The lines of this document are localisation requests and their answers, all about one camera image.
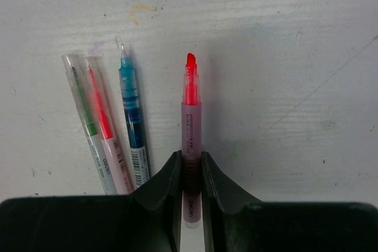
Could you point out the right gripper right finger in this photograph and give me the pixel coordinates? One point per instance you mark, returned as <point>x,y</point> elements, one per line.
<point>235,220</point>

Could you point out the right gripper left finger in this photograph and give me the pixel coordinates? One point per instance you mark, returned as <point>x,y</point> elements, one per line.
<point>149,219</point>

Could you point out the blue gel pen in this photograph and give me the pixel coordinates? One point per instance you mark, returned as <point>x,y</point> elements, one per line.
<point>133,118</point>

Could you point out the red highlighter pen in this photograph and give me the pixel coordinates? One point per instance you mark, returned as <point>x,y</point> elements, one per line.
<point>99,102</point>

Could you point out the dark red pen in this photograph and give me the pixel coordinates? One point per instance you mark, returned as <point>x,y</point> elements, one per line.
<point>191,143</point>

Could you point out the green thin pen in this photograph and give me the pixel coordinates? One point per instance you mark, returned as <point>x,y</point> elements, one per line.
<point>81,100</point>

